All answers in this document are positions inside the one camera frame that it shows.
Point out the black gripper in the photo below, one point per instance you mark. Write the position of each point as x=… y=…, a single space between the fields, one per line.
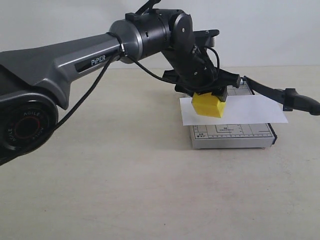
x=199 y=71

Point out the yellow cube block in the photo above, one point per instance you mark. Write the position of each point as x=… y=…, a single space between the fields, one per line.
x=208 y=105

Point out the white paper sheet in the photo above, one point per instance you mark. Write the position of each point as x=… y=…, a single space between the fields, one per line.
x=239 y=110

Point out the black cutter blade arm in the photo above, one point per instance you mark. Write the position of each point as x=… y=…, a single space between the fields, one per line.
x=289 y=98

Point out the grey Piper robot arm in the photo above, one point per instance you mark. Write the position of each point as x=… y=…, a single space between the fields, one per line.
x=35 y=82

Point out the grey paper cutter base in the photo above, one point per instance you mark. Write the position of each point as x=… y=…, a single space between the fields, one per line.
x=232 y=136

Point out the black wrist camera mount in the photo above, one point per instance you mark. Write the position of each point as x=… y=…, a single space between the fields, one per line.
x=206 y=37

